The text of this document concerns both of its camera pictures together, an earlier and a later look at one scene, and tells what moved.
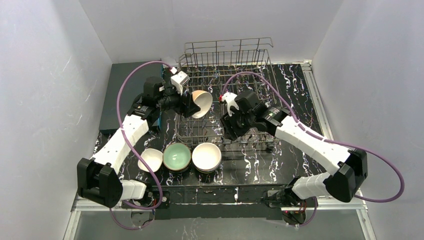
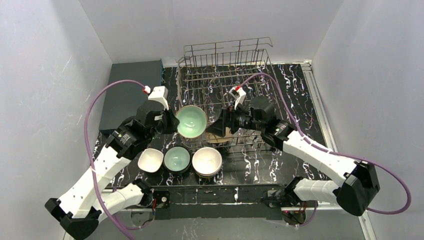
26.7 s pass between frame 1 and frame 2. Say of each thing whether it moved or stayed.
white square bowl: stayed
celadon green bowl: moved
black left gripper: moved
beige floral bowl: moved
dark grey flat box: stayed
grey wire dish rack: stayed
